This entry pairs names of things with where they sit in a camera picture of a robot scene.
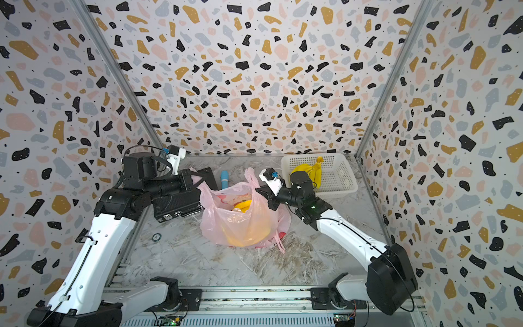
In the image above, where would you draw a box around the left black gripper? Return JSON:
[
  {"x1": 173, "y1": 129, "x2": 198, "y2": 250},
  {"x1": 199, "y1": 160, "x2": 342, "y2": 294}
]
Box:
[{"x1": 144, "y1": 168, "x2": 208, "y2": 202}]

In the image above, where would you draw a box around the yellow banana bunch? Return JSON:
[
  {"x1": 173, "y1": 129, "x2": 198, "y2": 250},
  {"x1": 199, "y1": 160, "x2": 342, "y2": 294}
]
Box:
[
  {"x1": 292, "y1": 157, "x2": 324, "y2": 189},
  {"x1": 221, "y1": 200, "x2": 273, "y2": 247}
]

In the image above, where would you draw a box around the pink plastic bag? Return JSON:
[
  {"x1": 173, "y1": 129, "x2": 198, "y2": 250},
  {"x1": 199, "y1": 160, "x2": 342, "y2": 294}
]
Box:
[{"x1": 193, "y1": 168, "x2": 291, "y2": 253}]

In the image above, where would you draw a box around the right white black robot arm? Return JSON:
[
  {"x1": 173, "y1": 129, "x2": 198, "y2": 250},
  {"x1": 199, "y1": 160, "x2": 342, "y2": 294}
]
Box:
[{"x1": 256, "y1": 168, "x2": 418, "y2": 316}]

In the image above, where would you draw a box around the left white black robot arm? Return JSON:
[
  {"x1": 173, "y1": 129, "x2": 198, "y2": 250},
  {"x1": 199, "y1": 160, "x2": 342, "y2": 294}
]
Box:
[{"x1": 27, "y1": 146, "x2": 196, "y2": 326}]

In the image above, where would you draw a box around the yellow banana bunch in basket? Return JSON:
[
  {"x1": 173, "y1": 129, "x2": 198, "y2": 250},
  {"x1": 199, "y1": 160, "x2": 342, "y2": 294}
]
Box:
[{"x1": 292, "y1": 157, "x2": 324, "y2": 189}]

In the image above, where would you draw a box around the white plastic basket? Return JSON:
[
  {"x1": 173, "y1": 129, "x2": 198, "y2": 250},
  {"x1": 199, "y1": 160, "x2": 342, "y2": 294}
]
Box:
[{"x1": 281, "y1": 153, "x2": 358, "y2": 200}]

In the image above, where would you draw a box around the black flat case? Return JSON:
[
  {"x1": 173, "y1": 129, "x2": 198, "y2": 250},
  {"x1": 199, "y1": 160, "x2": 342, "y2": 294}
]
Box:
[{"x1": 147, "y1": 168, "x2": 218, "y2": 223}]

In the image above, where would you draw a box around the light blue cylinder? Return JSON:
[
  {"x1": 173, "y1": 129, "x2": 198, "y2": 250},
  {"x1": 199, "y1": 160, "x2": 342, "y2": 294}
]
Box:
[{"x1": 220, "y1": 170, "x2": 230, "y2": 189}]

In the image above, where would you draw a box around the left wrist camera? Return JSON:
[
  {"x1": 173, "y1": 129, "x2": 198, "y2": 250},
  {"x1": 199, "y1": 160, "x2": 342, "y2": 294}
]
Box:
[{"x1": 163, "y1": 145, "x2": 187, "y2": 175}]

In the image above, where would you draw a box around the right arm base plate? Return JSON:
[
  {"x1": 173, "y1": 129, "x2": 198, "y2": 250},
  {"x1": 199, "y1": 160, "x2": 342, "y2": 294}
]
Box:
[{"x1": 310, "y1": 287, "x2": 367, "y2": 311}]

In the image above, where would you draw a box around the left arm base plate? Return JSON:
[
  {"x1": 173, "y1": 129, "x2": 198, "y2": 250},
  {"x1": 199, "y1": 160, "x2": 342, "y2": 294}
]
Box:
[{"x1": 147, "y1": 288, "x2": 203, "y2": 313}]

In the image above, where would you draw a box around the aluminium front rail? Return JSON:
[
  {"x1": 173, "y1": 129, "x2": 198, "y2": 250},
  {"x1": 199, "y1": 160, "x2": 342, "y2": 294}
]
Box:
[{"x1": 121, "y1": 286, "x2": 431, "y2": 326}]

